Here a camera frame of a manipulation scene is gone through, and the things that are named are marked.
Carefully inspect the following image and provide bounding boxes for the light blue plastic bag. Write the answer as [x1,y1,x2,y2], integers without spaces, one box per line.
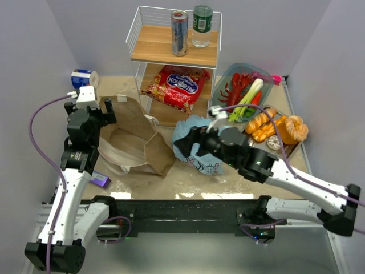
[172,115,224,175]

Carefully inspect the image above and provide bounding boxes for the brown paper grocery bag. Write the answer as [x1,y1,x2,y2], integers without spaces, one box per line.
[98,95,175,176]

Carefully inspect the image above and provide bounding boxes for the red candy bag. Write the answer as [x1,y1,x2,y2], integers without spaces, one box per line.
[141,65,210,115]

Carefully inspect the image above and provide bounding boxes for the red blue drink can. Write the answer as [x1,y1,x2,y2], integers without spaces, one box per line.
[171,10,189,57]

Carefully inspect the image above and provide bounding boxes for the green label water bottle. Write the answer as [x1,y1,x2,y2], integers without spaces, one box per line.
[192,5,213,48]

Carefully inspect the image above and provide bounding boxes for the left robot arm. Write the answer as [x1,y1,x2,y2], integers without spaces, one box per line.
[25,98,117,273]

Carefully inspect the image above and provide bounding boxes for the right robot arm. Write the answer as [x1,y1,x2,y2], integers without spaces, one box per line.
[173,126,361,237]

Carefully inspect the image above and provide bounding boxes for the teal plastic food container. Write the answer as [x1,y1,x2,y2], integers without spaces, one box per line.
[210,63,274,107]

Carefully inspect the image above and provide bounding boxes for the blue white toilet paper roll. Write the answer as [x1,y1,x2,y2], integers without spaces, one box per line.
[71,69,99,90]

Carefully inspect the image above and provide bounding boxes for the green white celery stalk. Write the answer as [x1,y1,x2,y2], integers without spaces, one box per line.
[228,78,263,122]

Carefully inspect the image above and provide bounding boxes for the long bread loaf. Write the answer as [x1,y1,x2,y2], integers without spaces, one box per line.
[245,108,277,134]

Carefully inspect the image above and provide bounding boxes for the orange croissant bread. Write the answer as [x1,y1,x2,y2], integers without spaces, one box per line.
[252,123,275,142]

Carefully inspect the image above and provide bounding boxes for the purple chocolate bar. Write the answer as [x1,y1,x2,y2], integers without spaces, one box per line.
[90,171,111,189]

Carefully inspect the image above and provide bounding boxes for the red chili pepper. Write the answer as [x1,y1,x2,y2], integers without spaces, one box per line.
[250,91,262,105]

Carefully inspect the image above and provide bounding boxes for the metal tray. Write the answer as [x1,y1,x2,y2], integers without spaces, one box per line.
[241,105,301,160]

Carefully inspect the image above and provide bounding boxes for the round frosted donut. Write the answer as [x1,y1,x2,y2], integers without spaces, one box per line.
[266,135,281,151]

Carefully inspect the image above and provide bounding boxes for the red toy lobster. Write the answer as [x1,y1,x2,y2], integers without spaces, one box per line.
[218,72,253,106]

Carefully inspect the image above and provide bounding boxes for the twisted sugar donut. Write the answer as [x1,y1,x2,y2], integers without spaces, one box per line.
[285,115,309,142]

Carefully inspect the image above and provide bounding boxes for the pink small object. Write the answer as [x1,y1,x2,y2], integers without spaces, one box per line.
[271,75,282,86]

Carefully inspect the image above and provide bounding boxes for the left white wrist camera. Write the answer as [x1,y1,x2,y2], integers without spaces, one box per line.
[67,86,100,110]

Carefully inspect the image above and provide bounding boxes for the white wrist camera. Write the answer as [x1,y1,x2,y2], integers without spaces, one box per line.
[206,106,228,132]
[67,86,100,110]

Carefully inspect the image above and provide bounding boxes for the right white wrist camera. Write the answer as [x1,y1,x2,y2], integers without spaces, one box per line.
[206,106,228,132]

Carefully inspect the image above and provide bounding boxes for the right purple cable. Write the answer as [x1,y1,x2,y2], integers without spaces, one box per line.
[218,103,365,235]

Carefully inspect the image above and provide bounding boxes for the purple cable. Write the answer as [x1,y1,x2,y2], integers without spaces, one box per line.
[28,95,78,272]
[218,103,365,235]

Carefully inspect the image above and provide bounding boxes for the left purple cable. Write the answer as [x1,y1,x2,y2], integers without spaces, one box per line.
[28,95,78,272]

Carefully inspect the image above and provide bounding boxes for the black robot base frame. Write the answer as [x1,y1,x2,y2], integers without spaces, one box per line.
[81,195,287,241]

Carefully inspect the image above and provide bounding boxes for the white wire wooden shelf rack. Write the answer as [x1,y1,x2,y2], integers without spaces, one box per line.
[126,6,222,127]

